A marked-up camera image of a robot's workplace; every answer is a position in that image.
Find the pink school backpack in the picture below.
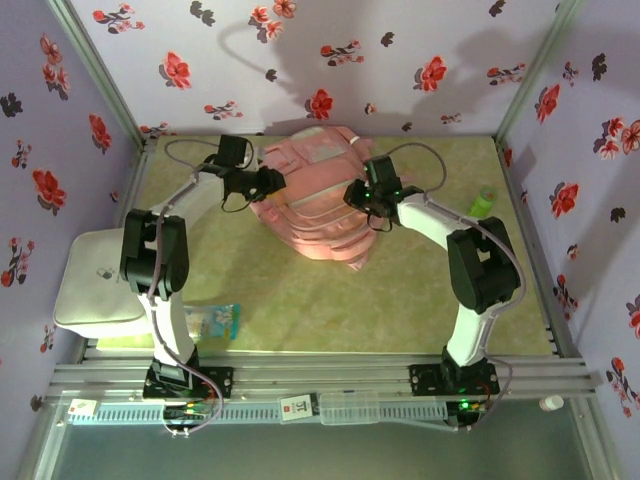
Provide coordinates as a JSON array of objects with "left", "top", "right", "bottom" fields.
[{"left": 248, "top": 124, "right": 416, "bottom": 273}]

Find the aluminium side rail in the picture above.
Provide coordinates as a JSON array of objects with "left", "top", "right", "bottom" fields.
[{"left": 494, "top": 138, "right": 586, "bottom": 359}]

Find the long aluminium mounting rail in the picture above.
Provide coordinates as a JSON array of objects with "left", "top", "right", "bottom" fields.
[{"left": 47, "top": 352, "right": 604, "bottom": 401}]

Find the small white red box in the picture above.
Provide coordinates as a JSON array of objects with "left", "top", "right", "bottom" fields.
[{"left": 67, "top": 398, "right": 100, "bottom": 420}]

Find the arm lavender cable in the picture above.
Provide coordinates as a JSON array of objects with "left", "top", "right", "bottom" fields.
[
  {"left": 384, "top": 142, "right": 526, "bottom": 434},
  {"left": 147, "top": 138, "right": 226, "bottom": 439}
]

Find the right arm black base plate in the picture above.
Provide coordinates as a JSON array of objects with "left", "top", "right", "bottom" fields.
[{"left": 408, "top": 363, "right": 500, "bottom": 396}]

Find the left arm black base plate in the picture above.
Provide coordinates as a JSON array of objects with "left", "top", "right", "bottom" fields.
[{"left": 143, "top": 364, "right": 235, "bottom": 400}]

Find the left arm lavender cable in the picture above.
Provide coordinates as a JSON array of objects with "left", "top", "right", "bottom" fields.
[{"left": 147, "top": 138, "right": 226, "bottom": 439}]

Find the right arm lavender cable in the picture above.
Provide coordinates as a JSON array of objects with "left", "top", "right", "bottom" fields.
[{"left": 384, "top": 142, "right": 526, "bottom": 434}]

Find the aluminium frame post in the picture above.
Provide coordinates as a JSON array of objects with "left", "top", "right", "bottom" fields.
[
  {"left": 494, "top": 0, "right": 589, "bottom": 144},
  {"left": 44, "top": 0, "right": 151, "bottom": 151}
]

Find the white label card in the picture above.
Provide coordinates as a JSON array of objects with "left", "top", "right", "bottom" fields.
[{"left": 278, "top": 393, "right": 320, "bottom": 424}]

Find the green bottle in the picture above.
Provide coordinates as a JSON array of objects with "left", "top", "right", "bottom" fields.
[{"left": 467, "top": 185, "right": 500, "bottom": 220}]

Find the white slotted cable duct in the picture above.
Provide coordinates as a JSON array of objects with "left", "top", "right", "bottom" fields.
[{"left": 67, "top": 402, "right": 449, "bottom": 426}]

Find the blue tissue pack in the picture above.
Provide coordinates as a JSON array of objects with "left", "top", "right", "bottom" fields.
[{"left": 182, "top": 303, "right": 242, "bottom": 342}]

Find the clear plastic box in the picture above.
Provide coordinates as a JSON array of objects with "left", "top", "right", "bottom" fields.
[{"left": 319, "top": 392, "right": 380, "bottom": 426}]

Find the controller board with wires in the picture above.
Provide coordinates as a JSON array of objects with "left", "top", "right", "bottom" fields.
[
  {"left": 162, "top": 403, "right": 212, "bottom": 422},
  {"left": 446, "top": 398, "right": 490, "bottom": 417}
]

